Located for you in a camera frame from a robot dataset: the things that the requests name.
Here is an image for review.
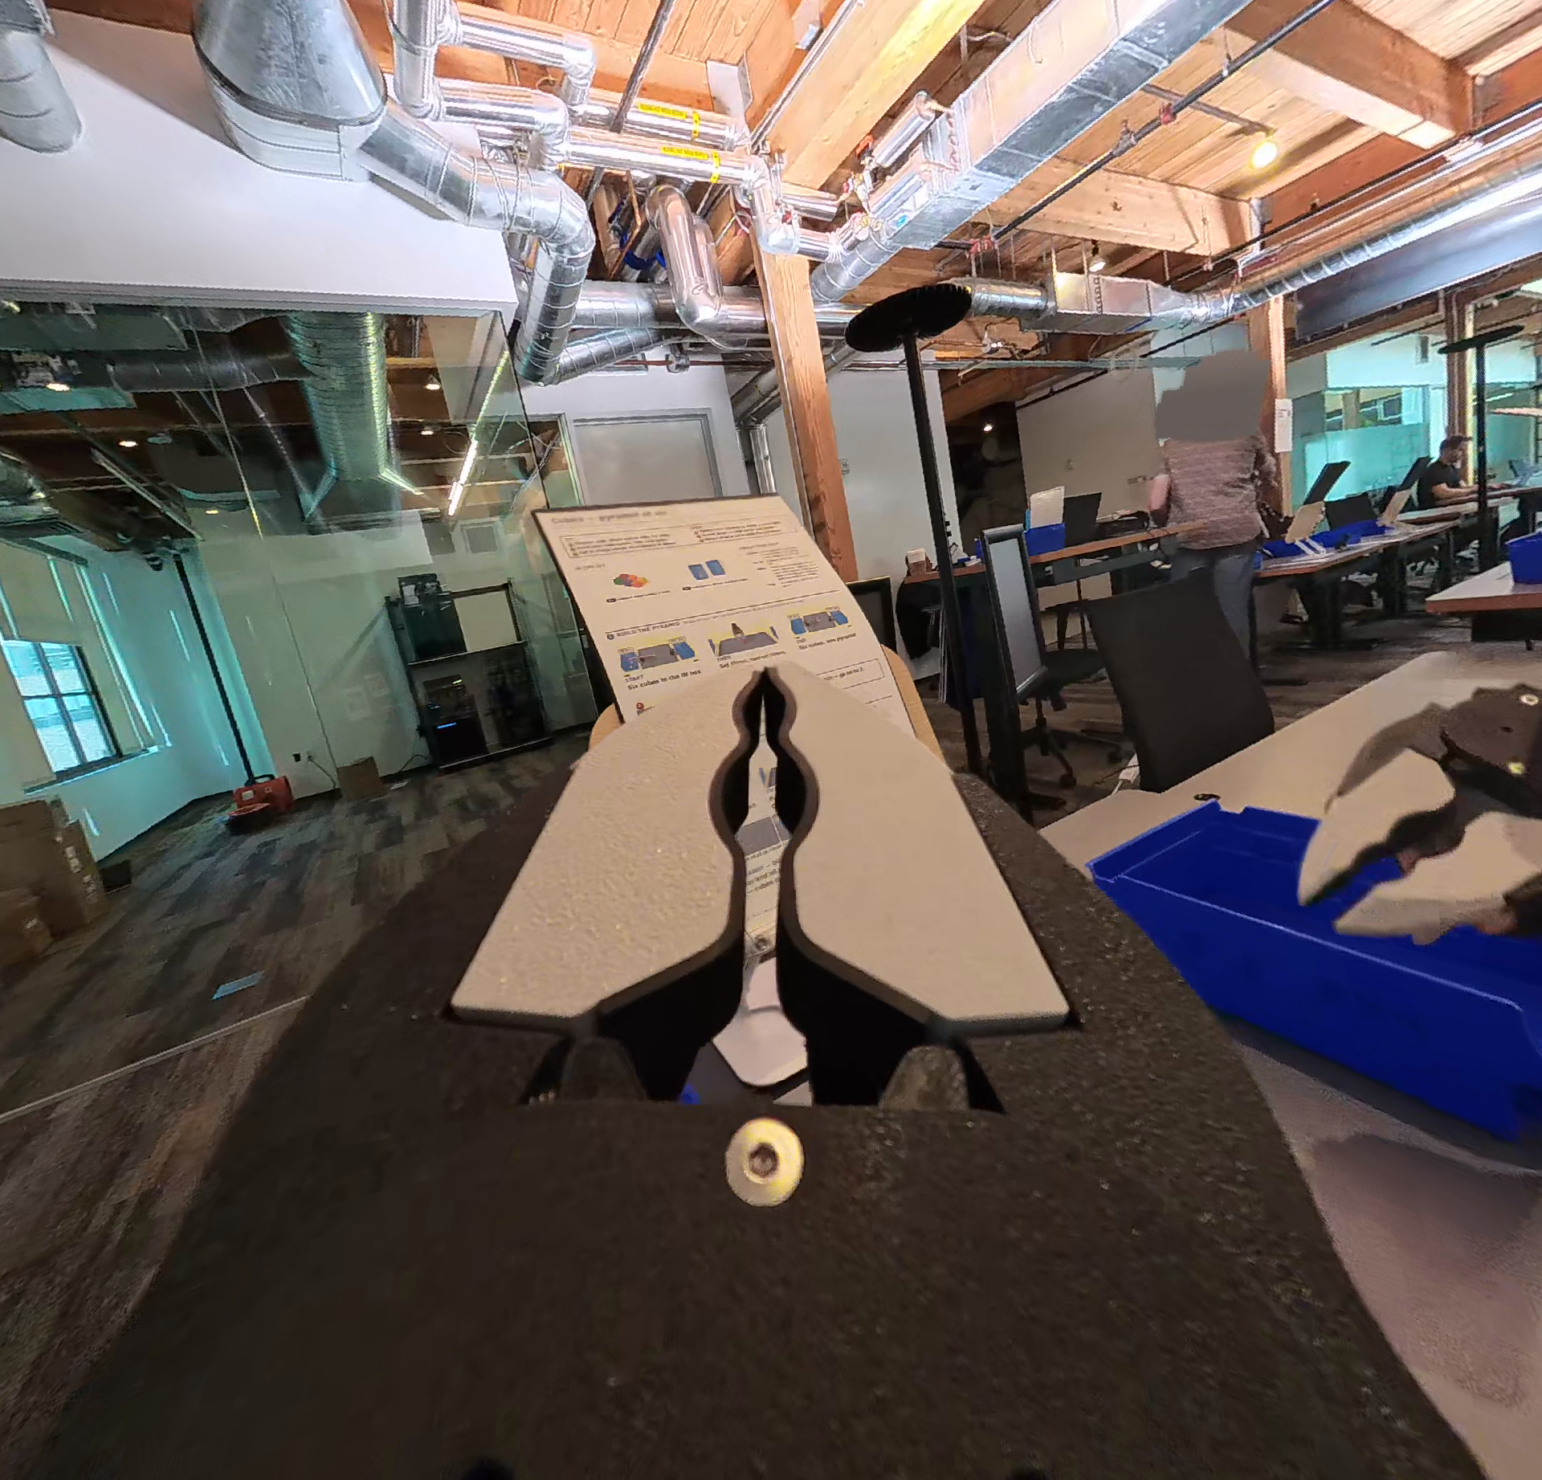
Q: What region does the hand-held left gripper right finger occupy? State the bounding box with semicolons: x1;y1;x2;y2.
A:
763;661;1075;1102

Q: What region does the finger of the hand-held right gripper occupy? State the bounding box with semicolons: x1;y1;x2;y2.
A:
1333;810;1542;942
1298;710;1461;911

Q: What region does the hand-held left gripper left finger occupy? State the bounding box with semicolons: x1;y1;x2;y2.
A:
449;665;769;1099

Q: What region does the black metal shelf rack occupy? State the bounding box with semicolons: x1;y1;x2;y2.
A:
385;576;549;773

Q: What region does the black office chair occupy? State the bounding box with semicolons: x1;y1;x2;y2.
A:
1082;576;1276;794

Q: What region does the grey display screen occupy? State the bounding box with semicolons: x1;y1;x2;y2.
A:
979;524;1051;710

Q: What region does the printed instruction sheet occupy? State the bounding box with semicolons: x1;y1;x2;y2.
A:
532;495;910;964

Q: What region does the wooden support column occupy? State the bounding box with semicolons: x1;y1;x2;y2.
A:
754;249;858;584

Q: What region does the large cardboard box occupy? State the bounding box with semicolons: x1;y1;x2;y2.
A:
0;800;110;940

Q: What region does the small far window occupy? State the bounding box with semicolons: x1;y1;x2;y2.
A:
0;637;122;777

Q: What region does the small cardboard box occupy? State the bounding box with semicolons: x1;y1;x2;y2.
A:
0;888;56;969

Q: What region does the rectangular metal ceiling duct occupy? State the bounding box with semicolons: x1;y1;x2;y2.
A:
811;0;1434;308

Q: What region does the round silver ceiling duct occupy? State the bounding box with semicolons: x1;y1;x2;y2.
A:
191;0;773;386

